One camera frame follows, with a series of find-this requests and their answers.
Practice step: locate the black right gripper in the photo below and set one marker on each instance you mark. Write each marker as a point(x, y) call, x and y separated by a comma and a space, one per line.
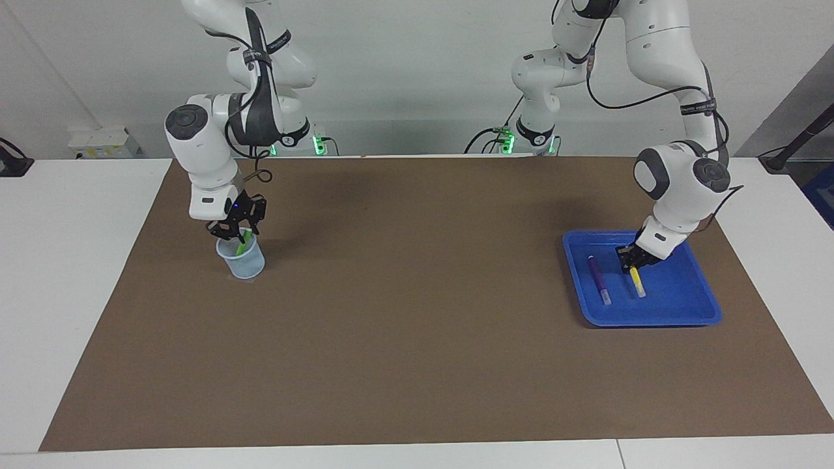
point(247, 208)

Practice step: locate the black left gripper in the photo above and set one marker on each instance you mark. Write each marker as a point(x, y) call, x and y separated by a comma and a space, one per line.
point(635, 255)

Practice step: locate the green marker pen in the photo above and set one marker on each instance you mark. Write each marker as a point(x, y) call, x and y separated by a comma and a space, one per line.
point(242, 246)

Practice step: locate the yellow marker pen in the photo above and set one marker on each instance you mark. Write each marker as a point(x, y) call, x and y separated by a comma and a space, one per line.
point(637, 281)

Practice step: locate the purple marker pen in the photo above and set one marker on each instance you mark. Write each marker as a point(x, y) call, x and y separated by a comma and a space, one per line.
point(598, 277)

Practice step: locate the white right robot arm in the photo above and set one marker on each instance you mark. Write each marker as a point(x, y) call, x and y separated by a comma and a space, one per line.
point(208, 156)

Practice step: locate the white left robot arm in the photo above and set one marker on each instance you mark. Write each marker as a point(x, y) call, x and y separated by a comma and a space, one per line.
point(684, 195)

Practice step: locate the blue plastic tray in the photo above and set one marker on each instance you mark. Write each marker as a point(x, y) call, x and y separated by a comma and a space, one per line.
point(677, 293)

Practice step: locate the translucent plastic cup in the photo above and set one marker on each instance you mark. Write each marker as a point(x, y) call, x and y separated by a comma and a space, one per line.
point(247, 267)

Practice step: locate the white base connector box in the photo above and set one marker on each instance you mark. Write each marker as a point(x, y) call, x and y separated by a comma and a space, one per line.
point(322, 143)

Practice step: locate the green-lit base connector box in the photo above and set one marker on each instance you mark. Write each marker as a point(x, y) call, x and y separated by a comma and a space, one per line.
point(505, 140)

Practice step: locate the blue crate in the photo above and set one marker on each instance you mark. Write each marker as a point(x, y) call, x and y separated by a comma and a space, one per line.
point(822, 195)

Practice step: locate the brown table mat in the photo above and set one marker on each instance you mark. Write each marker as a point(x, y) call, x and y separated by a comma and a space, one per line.
point(417, 326)

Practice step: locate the black stand pole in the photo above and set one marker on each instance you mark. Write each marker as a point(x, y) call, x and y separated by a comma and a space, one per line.
point(798, 140)

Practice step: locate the black clamp base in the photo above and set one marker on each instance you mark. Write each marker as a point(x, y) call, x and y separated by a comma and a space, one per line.
point(13, 163)

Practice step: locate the white wall socket box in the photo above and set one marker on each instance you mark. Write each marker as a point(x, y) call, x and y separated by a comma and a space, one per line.
point(104, 143)

